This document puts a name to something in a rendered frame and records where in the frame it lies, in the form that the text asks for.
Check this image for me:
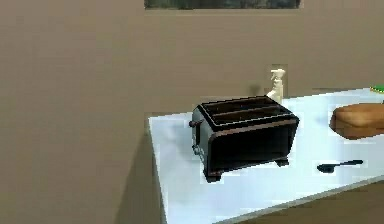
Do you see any brown bread loaf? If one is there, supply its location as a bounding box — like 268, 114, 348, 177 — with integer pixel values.
329, 102, 384, 141

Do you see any cream spray bottle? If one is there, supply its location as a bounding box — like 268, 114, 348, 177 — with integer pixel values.
266, 68, 287, 106

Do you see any black toaster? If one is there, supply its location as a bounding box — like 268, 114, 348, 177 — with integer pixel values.
188, 95, 300, 184

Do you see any white table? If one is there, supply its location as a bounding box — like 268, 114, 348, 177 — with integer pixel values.
147, 87, 384, 224

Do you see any window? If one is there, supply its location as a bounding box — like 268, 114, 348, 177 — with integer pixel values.
144, 0, 302, 10

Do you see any black spoon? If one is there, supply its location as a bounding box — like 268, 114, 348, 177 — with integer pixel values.
316, 159, 365, 174

